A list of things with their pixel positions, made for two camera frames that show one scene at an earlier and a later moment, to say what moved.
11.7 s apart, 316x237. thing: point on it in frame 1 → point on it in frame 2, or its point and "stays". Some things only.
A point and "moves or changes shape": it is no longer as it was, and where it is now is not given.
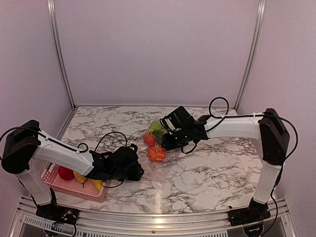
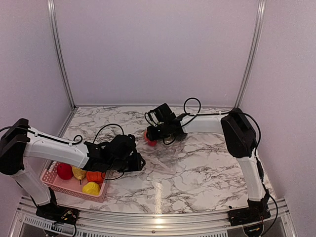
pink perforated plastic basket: (50, 175) stays
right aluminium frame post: (252, 59) stays
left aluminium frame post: (52, 13) stays
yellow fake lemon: (98, 184) → (91, 188)
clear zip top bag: (160, 162) moves or changes shape
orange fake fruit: (156, 154) moves or changes shape
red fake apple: (65, 174) stays
